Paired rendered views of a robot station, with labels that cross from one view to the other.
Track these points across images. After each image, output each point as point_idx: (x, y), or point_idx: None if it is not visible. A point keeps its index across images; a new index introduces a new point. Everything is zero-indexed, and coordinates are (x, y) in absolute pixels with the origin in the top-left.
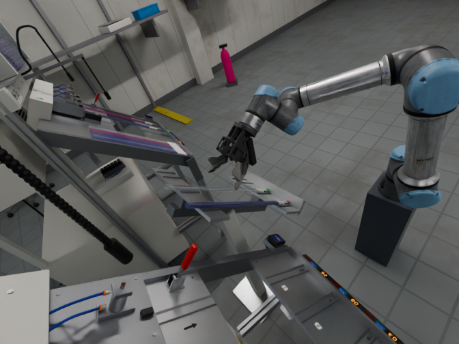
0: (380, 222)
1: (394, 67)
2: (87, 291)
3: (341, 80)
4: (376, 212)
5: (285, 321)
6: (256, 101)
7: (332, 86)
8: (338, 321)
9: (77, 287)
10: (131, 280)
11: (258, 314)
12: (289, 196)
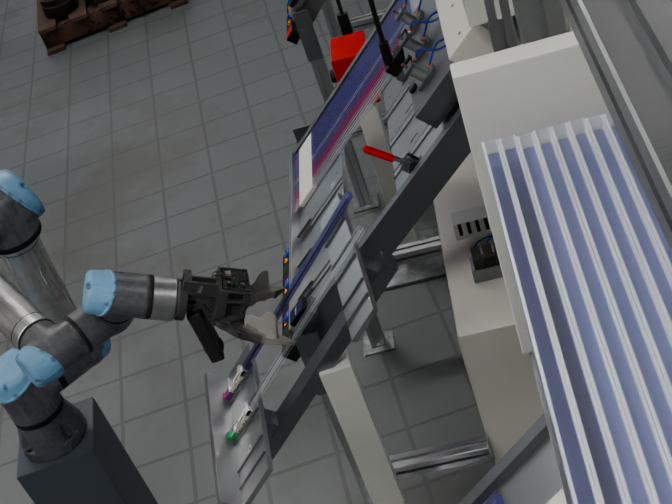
0: (123, 471)
1: None
2: (440, 75)
3: (2, 281)
4: (112, 463)
5: None
6: (128, 274)
7: (16, 289)
8: (316, 234)
9: (445, 73)
10: (420, 104)
11: (438, 449)
12: (216, 395)
